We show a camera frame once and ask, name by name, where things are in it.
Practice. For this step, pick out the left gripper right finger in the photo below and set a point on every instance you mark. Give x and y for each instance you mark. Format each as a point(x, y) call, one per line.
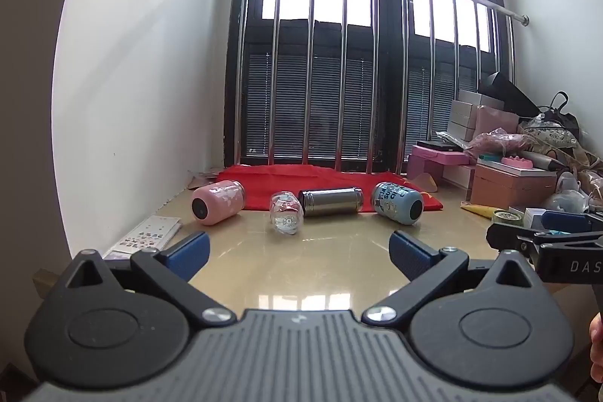
point(432, 274)

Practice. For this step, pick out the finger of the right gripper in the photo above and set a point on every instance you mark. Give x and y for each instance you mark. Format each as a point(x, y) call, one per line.
point(574, 223)
point(501, 236)

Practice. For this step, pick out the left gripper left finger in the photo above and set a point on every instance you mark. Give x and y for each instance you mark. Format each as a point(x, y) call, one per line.
point(166, 275)

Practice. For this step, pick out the light blue cartoon cup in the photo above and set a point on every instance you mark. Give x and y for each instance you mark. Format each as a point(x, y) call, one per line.
point(398, 203)

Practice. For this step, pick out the pink cup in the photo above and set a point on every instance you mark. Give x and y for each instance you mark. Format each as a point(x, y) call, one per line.
point(217, 201)

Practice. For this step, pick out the clear glass cup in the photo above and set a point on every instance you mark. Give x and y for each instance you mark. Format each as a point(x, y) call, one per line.
point(286, 213)

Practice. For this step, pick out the person's right hand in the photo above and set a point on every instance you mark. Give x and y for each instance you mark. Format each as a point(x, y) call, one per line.
point(596, 353)

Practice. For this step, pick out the green round tin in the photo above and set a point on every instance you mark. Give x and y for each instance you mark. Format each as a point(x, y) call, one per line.
point(507, 217)

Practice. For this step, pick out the small white box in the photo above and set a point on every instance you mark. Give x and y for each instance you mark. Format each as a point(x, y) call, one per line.
point(532, 218)

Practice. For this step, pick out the yellow cream tube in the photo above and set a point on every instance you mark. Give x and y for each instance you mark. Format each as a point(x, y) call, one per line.
point(481, 210)

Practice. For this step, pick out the sticker sheet booklet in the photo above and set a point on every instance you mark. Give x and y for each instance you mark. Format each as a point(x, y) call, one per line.
point(154, 232)

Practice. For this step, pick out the pink storage box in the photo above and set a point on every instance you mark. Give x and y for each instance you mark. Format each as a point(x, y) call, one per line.
point(496, 188)

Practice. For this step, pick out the white flat box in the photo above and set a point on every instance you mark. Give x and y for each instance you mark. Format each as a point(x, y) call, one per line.
point(516, 171)

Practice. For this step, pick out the pink soap dish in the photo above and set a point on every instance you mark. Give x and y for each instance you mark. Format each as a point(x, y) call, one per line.
point(517, 162)

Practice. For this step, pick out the teal foam pad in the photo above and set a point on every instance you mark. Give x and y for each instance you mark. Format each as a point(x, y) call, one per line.
point(490, 158)

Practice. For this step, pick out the pink plastic bag bundle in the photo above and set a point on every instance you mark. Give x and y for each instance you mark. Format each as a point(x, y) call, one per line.
point(498, 142)

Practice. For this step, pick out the black handbag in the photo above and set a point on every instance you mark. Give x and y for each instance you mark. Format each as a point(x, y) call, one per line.
point(555, 119)

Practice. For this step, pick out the black flat box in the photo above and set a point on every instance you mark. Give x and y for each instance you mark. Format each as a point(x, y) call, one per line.
point(440, 146)

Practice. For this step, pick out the pink plastic stool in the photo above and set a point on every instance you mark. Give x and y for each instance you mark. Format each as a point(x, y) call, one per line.
point(424, 160)

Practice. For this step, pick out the pink paper bag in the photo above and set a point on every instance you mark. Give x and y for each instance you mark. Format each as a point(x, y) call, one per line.
point(490, 119)

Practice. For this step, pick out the stainless steel thermos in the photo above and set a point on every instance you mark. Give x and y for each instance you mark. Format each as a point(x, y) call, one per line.
point(331, 201)

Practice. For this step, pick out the red flag cloth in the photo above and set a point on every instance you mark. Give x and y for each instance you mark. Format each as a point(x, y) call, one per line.
point(260, 182)

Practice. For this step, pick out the stack of white boxes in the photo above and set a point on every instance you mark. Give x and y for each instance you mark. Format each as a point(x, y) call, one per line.
point(462, 120)

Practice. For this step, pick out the steel window railing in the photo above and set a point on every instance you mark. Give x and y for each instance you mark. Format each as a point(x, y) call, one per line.
point(354, 84)

